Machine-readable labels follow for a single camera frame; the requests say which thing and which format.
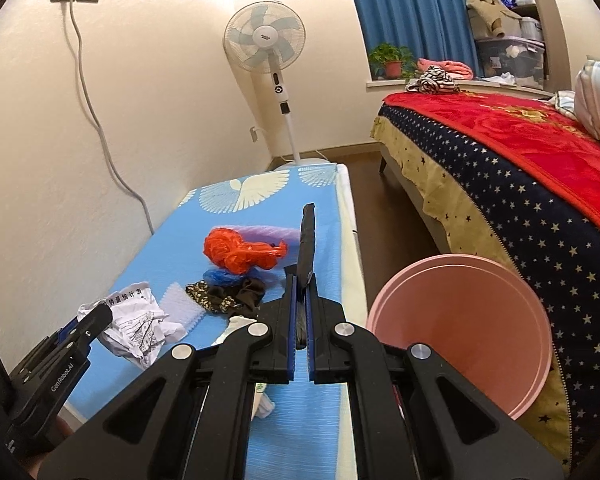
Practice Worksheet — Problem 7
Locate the white foam net sleeve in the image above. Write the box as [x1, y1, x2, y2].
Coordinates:
[160, 282, 207, 328]

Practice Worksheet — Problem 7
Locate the plaid cloth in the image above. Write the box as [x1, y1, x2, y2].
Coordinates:
[550, 90, 581, 121]

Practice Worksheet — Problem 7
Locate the bed with red blanket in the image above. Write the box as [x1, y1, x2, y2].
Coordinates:
[370, 92, 600, 471]

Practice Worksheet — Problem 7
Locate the beige coat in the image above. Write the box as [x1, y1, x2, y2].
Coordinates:
[466, 0, 521, 38]

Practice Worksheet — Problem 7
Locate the orange plastic bag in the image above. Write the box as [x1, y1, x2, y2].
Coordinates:
[203, 227, 289, 276]

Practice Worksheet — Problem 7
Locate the blue plastic bag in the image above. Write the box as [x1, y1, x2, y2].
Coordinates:
[202, 268, 251, 288]

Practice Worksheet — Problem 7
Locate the blue curtain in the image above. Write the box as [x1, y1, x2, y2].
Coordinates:
[341, 0, 496, 81]

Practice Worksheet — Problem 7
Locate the white printed paper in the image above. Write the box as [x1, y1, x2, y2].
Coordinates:
[77, 287, 187, 367]

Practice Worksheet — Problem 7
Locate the pink cloth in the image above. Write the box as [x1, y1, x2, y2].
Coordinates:
[416, 58, 473, 81]

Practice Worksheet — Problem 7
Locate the dark gold-patterned wrapper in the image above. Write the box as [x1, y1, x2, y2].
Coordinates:
[186, 277, 267, 318]

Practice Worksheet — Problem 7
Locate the potted green plant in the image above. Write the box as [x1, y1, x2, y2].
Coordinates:
[367, 42, 418, 81]

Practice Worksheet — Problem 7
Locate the clear plastic storage box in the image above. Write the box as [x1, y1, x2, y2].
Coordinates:
[475, 35, 546, 91]

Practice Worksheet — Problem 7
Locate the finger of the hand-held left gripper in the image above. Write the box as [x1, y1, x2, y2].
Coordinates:
[50, 304, 114, 361]

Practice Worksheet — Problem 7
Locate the white plastic wrapper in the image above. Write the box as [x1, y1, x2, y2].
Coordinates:
[212, 316, 277, 421]

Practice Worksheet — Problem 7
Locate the red floral blanket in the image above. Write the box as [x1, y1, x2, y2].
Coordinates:
[387, 87, 600, 248]

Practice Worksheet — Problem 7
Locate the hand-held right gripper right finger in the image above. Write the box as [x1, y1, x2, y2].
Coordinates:
[305, 280, 566, 480]

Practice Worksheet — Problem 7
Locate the white standing fan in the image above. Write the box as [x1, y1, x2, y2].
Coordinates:
[223, 1, 331, 168]

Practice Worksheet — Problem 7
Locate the black-white striped cloth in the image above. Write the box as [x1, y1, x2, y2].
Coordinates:
[405, 65, 461, 96]

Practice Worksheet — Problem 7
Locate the pink plastic basin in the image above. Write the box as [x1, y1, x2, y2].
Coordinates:
[366, 255, 553, 421]

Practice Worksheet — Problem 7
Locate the purple foam net sleeve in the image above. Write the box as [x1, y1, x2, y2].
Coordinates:
[220, 225, 302, 250]

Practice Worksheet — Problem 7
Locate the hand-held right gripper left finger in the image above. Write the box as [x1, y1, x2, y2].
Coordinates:
[35, 264, 298, 480]

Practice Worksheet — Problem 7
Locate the silver metal pot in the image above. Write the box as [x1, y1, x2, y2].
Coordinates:
[517, 16, 543, 41]

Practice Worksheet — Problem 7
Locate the grey power cable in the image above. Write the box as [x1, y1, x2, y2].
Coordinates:
[60, 0, 156, 236]

